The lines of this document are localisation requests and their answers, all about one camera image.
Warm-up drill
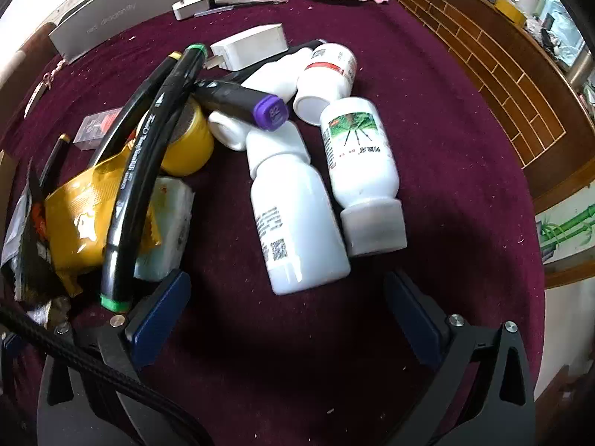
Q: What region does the black marker with yellow cap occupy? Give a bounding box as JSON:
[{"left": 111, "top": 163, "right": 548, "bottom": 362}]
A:
[{"left": 88, "top": 51, "right": 182, "bottom": 168}]

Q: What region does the yellow tape roll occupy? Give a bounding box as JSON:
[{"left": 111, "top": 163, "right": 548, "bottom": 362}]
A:
[{"left": 139, "top": 100, "right": 215, "bottom": 177}]

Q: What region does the white key tag with chain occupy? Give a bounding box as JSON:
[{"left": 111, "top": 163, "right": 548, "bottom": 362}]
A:
[{"left": 23, "top": 58, "right": 66, "bottom": 119}]

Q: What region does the dark foil packet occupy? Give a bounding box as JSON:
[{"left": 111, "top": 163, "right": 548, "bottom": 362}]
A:
[{"left": 0, "top": 162, "right": 61, "bottom": 303}]

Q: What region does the long white box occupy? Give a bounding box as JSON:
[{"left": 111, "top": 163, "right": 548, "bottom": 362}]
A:
[{"left": 49, "top": 0, "right": 205, "bottom": 63}]

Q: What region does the black marker with grey cap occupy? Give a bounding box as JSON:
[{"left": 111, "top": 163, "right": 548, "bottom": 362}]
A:
[{"left": 223, "top": 38, "right": 326, "bottom": 85}]

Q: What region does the wooden lattice furniture panel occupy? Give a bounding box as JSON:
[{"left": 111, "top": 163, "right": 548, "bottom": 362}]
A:
[{"left": 369, "top": 0, "right": 595, "bottom": 214}]

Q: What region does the black braided cable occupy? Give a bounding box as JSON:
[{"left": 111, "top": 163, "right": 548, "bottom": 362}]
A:
[{"left": 0, "top": 297, "right": 215, "bottom": 446}]

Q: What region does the black marker with green caps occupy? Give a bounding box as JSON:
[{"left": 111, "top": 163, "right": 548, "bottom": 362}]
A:
[{"left": 99, "top": 43, "right": 208, "bottom": 313}]

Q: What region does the white tissue pack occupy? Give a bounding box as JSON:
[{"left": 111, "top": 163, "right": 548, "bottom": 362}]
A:
[{"left": 135, "top": 177, "right": 196, "bottom": 282}]

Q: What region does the bamboo wall decal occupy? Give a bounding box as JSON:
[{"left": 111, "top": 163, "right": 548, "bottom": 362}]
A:
[{"left": 534, "top": 204, "right": 595, "bottom": 265}]

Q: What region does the clear packet with red contents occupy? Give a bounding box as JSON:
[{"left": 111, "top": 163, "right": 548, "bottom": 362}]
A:
[{"left": 74, "top": 107, "right": 124, "bottom": 149}]

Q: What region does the large white charger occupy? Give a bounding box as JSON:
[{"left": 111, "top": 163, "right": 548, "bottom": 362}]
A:
[{"left": 210, "top": 23, "right": 290, "bottom": 70}]

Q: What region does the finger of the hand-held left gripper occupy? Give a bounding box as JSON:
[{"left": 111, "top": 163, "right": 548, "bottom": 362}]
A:
[{"left": 0, "top": 333, "right": 24, "bottom": 363}]

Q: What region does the white bottle with code label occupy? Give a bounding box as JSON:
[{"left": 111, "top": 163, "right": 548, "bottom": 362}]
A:
[{"left": 245, "top": 123, "right": 351, "bottom": 295}]

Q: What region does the small white adapter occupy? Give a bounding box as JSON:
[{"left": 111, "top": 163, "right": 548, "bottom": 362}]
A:
[{"left": 172, "top": 0, "right": 211, "bottom": 22}]

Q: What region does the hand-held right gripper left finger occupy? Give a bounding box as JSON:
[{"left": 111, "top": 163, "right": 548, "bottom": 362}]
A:
[{"left": 37, "top": 268, "right": 192, "bottom": 446}]

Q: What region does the white bottle with red label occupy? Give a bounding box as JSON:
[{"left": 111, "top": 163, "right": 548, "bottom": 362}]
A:
[{"left": 294, "top": 43, "right": 358, "bottom": 126}]

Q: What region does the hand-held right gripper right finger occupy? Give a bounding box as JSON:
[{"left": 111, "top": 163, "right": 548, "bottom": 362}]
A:
[{"left": 383, "top": 269, "right": 540, "bottom": 446}]

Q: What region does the yellow box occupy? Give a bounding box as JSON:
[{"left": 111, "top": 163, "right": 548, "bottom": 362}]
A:
[{"left": 493, "top": 0, "right": 528, "bottom": 26}]

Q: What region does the yellow snack packet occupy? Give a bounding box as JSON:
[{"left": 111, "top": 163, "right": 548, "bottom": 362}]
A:
[{"left": 44, "top": 153, "right": 161, "bottom": 295}]

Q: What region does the plain white bottle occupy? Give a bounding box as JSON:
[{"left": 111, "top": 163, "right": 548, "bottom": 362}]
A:
[{"left": 208, "top": 51, "right": 310, "bottom": 152}]

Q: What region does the black marker with purple cap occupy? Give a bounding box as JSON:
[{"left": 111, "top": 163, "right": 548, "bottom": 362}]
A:
[{"left": 193, "top": 79, "right": 291, "bottom": 132}]

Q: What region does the brown upholstered chair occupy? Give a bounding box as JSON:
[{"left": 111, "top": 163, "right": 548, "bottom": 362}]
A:
[{"left": 0, "top": 21, "right": 59, "bottom": 103}]

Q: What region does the white bottle with green label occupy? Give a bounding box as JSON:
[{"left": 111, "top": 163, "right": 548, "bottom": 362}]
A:
[{"left": 320, "top": 97, "right": 408, "bottom": 258}]

